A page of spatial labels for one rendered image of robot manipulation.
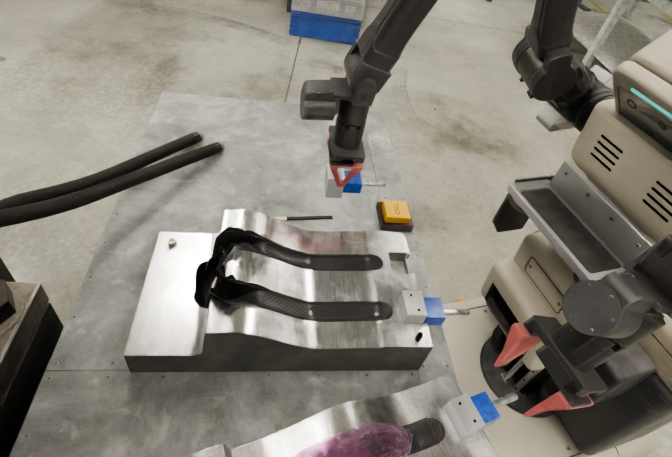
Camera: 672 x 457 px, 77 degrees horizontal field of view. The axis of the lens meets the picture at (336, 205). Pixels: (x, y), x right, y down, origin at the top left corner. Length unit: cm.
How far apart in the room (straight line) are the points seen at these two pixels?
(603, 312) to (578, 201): 42
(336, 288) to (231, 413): 27
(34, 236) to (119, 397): 149
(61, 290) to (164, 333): 124
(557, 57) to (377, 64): 30
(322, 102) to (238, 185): 40
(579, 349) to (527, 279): 50
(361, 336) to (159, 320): 34
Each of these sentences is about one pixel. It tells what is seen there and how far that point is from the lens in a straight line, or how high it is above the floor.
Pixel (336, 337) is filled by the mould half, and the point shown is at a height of 88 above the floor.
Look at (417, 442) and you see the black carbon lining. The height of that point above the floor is 85.
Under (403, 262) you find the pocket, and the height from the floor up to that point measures 86.
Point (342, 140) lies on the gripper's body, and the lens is 82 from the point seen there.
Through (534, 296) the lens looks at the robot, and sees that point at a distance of 106.
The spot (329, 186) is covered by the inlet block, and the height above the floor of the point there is 94.
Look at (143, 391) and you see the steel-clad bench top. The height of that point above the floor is 80.
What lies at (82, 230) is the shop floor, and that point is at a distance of 218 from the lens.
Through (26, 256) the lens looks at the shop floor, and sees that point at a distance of 216.
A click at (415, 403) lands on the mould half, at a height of 85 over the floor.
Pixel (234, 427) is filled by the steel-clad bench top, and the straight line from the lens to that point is 77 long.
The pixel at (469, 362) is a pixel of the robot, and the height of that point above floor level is 28.
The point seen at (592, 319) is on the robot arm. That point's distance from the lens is 52.
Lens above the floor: 153
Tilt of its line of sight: 43 degrees down
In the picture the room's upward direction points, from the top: 12 degrees clockwise
